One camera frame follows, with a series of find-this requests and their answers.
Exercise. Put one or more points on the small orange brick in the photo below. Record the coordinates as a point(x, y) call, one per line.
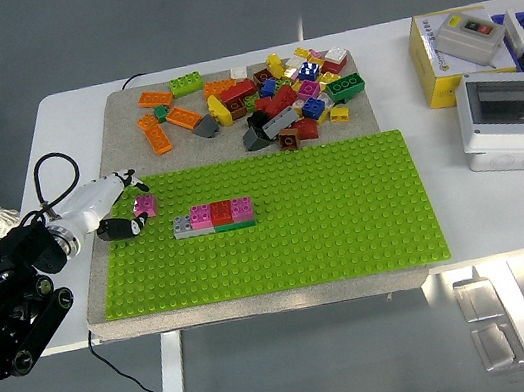
point(147, 121)

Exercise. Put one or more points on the small dark green brick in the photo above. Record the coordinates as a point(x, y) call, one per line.
point(161, 113)

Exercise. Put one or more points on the small pink brick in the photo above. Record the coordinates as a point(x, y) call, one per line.
point(315, 53)

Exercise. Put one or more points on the yellow tall brick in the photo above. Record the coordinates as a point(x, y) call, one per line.
point(274, 64)

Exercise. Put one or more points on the small yellow brick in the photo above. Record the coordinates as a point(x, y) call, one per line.
point(339, 114)

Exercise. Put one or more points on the magenta square brick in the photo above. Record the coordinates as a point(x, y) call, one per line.
point(308, 89)

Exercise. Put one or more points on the yellow curved brick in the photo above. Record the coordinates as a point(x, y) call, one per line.
point(219, 109)

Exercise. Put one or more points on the white plastic plate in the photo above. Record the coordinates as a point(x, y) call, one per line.
point(515, 32)

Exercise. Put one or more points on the orange long brick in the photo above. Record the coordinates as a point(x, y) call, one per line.
point(183, 117)
point(158, 138)
point(217, 86)
point(155, 98)

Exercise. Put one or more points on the white square brick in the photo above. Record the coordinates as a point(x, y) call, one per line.
point(335, 54)

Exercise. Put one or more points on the yellow cardboard box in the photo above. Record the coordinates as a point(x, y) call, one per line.
point(428, 70)

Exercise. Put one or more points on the blue white patterned brick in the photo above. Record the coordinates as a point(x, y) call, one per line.
point(308, 70)

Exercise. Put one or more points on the small white brick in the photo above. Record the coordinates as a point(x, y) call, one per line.
point(238, 72)

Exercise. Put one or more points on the cream white brick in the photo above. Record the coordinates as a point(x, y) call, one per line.
point(293, 64)

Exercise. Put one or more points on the red slope brick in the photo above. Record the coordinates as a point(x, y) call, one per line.
point(283, 98)

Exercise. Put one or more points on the white electrical enclosure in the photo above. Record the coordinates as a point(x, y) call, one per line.
point(517, 146)

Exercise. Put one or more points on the brown square brick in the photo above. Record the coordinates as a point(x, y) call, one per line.
point(288, 139)
point(236, 109)
point(263, 75)

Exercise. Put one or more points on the clear plastic piece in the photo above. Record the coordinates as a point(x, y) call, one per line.
point(478, 300)
point(494, 345)

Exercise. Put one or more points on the green studded baseplate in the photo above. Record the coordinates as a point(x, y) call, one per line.
point(298, 230)

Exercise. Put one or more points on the dark green long brick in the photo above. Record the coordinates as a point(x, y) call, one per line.
point(237, 225)
point(345, 86)

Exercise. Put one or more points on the grey long slope brick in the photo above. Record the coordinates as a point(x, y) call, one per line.
point(279, 122)

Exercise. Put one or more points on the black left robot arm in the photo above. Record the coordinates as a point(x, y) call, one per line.
point(44, 255)

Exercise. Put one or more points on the dark grey slope brick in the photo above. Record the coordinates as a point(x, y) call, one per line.
point(256, 138)

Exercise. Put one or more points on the blue square brick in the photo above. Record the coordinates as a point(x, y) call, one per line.
point(313, 106)
point(268, 87)

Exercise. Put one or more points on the red flat brick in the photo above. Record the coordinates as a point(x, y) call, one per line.
point(333, 66)

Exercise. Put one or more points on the lime green long brick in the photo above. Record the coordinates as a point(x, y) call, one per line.
point(185, 85)

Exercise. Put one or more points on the black brick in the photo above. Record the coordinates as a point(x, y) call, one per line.
point(256, 120)

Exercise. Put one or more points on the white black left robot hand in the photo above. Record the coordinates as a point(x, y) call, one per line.
point(90, 201)

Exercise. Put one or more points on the grey-brown mat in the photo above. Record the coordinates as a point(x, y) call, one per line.
point(132, 153)

